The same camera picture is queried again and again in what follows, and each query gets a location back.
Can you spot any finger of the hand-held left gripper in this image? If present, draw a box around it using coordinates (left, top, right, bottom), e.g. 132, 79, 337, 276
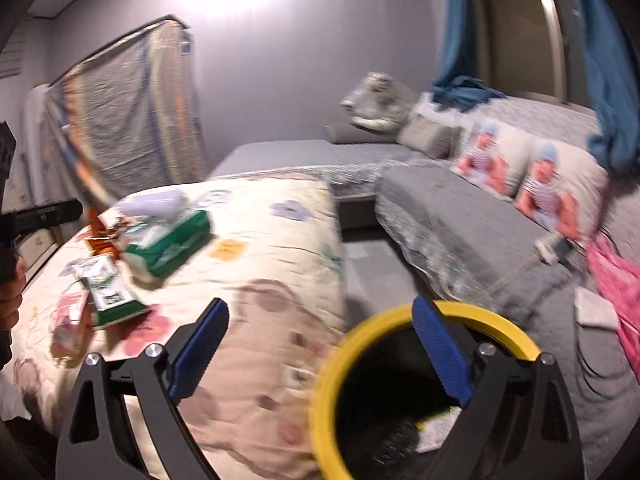
17, 200, 82, 235

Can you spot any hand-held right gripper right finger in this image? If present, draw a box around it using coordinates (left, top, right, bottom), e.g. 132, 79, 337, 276
411, 295, 587, 480

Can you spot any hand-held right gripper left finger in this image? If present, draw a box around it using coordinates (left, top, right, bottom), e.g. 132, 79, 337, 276
54, 297, 231, 480

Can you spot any green white plastic pack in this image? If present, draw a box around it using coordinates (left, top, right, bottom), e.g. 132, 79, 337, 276
121, 210, 212, 282

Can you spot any yellow rimmed round stool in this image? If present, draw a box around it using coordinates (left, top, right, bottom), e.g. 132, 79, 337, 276
312, 300, 543, 480

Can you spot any person's left hand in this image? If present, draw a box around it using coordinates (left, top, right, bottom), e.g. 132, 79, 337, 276
0, 259, 26, 332

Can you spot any orange crumpled wrapper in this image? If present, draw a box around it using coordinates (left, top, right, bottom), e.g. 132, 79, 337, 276
84, 206, 127, 257

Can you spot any white printed wrapper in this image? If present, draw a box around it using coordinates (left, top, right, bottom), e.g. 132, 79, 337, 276
414, 406, 470, 454

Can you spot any green white flat packet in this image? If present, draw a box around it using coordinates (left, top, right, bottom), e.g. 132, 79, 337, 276
74, 254, 152, 330

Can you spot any pale lavender roll pack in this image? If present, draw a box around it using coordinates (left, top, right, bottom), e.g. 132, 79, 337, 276
116, 189, 190, 222

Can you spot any pink small packet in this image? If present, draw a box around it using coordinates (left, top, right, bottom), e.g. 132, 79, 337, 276
51, 291, 94, 357

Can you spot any white slatted panel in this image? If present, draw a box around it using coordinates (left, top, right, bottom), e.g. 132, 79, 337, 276
0, 24, 27, 80

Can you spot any printed cartoon blanket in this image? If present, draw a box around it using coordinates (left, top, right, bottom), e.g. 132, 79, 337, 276
0, 177, 351, 480

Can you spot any grey quilted bed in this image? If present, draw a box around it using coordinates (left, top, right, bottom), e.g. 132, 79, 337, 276
375, 94, 640, 466

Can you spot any white charger plug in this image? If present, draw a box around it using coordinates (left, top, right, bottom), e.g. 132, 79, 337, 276
534, 231, 567, 264

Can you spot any white folded cloth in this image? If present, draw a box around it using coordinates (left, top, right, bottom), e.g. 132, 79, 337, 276
573, 286, 622, 332

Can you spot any pink cloth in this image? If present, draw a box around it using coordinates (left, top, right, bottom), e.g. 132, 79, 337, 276
584, 236, 640, 387

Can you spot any baby print pillow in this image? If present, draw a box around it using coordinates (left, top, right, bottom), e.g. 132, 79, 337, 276
514, 135, 609, 247
449, 116, 540, 202

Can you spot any grey flat bed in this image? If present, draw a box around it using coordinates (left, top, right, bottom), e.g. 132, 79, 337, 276
207, 138, 402, 197

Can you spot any grey square cushion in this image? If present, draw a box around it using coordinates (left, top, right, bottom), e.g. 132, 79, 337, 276
396, 114, 462, 159

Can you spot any grey bolster pillow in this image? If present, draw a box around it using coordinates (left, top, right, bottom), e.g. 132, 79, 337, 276
322, 122, 402, 146

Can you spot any plush toy in plastic bag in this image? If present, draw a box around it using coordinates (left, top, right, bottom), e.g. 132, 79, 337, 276
340, 72, 422, 134

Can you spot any blue curtain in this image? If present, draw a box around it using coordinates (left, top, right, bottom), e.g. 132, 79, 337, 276
431, 0, 507, 112
569, 0, 640, 172

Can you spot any metal framed window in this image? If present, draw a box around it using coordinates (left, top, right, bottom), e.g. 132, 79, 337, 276
475, 0, 597, 107

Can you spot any white thin cable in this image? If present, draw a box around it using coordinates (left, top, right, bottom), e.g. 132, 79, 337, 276
489, 255, 542, 292

